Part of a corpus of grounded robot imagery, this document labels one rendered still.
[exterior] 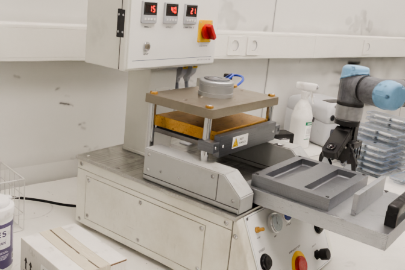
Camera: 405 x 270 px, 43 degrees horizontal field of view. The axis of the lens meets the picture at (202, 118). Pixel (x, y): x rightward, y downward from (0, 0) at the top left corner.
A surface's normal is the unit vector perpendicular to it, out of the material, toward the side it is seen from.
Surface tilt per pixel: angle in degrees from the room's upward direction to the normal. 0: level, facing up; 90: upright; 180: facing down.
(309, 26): 90
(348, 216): 0
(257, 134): 90
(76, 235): 2
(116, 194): 90
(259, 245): 65
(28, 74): 90
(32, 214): 0
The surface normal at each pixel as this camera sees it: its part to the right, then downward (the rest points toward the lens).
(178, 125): -0.60, 0.13
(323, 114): -0.79, -0.03
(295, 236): 0.76, -0.22
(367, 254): 0.10, -0.97
